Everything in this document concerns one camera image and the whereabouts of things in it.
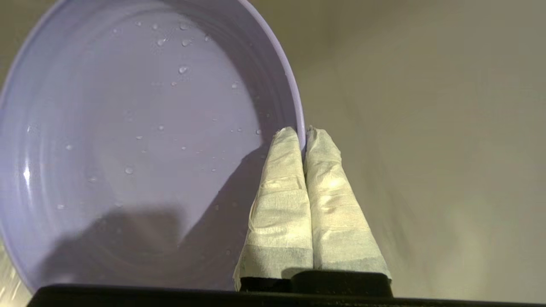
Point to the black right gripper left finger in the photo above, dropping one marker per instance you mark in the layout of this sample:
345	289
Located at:
279	221

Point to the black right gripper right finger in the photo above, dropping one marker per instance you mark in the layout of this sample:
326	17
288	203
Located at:
337	217

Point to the purple plate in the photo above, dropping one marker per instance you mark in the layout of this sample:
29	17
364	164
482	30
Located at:
128	149

